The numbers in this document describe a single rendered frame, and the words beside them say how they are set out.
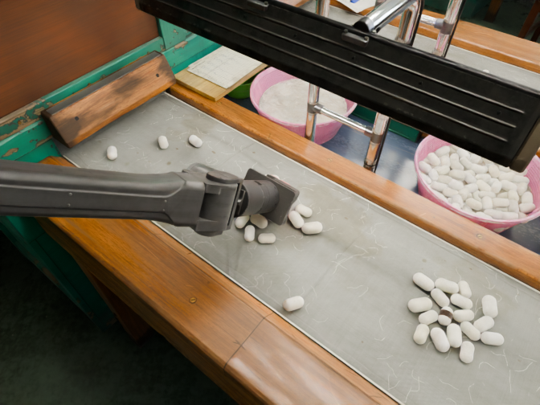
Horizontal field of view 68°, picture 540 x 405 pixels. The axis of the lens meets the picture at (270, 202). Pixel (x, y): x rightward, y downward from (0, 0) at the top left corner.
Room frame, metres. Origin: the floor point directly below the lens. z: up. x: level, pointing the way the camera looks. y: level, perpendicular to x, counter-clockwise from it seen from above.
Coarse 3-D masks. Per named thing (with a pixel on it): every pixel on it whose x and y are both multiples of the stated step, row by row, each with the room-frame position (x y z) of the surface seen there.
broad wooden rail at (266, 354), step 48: (96, 240) 0.40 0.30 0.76; (144, 240) 0.40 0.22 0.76; (144, 288) 0.30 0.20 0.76; (192, 288) 0.30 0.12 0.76; (240, 288) 0.31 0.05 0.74; (192, 336) 0.22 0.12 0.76; (240, 336) 0.22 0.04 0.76; (288, 336) 0.23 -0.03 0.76; (240, 384) 0.16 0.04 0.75; (288, 384) 0.16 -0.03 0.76; (336, 384) 0.16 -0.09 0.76
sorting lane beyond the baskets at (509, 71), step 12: (336, 12) 1.32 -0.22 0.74; (348, 12) 1.32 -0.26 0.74; (348, 24) 1.23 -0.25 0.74; (384, 36) 1.16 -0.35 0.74; (420, 36) 1.16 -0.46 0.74; (420, 48) 1.09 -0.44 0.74; (432, 48) 1.09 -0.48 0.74; (456, 48) 1.09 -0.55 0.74; (456, 60) 1.02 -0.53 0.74; (468, 60) 1.02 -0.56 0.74; (480, 60) 1.02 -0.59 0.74; (492, 60) 1.02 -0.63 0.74; (492, 72) 0.96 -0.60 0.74; (504, 72) 0.96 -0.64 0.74; (516, 72) 0.96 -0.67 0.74; (528, 72) 0.96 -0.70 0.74; (528, 84) 0.91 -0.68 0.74
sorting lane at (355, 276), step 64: (128, 128) 0.73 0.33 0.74; (192, 128) 0.73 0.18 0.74; (320, 192) 0.53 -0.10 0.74; (256, 256) 0.38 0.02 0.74; (320, 256) 0.38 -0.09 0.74; (384, 256) 0.38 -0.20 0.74; (448, 256) 0.38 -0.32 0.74; (320, 320) 0.26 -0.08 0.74; (384, 320) 0.26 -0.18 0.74; (512, 320) 0.26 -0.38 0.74; (384, 384) 0.16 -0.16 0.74; (448, 384) 0.16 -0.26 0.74; (512, 384) 0.16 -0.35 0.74
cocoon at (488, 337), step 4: (484, 332) 0.23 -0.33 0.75; (488, 332) 0.23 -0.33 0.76; (492, 332) 0.23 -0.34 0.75; (484, 336) 0.23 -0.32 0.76; (488, 336) 0.23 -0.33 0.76; (492, 336) 0.23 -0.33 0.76; (496, 336) 0.23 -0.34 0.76; (500, 336) 0.23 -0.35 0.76; (484, 340) 0.22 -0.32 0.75; (488, 340) 0.22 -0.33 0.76; (492, 340) 0.22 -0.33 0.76; (496, 340) 0.22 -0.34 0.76; (500, 340) 0.22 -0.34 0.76; (488, 344) 0.22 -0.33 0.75; (492, 344) 0.22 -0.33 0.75; (496, 344) 0.22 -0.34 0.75; (500, 344) 0.22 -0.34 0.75
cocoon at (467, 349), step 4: (464, 344) 0.22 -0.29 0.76; (468, 344) 0.21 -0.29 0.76; (460, 348) 0.21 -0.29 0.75; (464, 348) 0.21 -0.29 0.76; (468, 348) 0.21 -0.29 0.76; (472, 348) 0.21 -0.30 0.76; (460, 352) 0.21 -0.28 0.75; (464, 352) 0.20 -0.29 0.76; (468, 352) 0.20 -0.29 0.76; (472, 352) 0.20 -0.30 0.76; (460, 356) 0.20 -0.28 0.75; (464, 356) 0.20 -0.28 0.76; (468, 356) 0.20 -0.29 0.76; (472, 356) 0.20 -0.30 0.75; (464, 360) 0.19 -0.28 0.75; (468, 360) 0.19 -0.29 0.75
